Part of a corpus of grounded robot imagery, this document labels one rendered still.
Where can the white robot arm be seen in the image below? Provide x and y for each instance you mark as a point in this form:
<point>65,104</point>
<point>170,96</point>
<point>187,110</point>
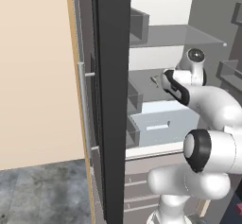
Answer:
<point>217,108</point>

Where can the dark grey fridge door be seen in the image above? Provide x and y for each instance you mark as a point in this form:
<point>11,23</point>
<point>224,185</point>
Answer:
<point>113,108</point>

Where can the small grey fish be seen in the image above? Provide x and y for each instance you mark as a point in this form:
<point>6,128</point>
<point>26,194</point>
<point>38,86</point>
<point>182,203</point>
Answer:
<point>155,80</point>

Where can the grey fridge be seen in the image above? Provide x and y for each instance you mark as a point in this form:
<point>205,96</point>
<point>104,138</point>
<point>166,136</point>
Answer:
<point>164,1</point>

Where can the grey door bin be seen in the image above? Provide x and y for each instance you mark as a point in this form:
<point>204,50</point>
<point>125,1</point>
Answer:
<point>138,26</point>
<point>134,98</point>
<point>132,133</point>

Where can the pale blue crisper drawer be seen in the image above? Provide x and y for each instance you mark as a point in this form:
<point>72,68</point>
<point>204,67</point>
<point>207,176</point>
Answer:
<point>164,120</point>

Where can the small red object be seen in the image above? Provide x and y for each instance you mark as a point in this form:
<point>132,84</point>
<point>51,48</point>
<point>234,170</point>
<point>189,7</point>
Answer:
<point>238,209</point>

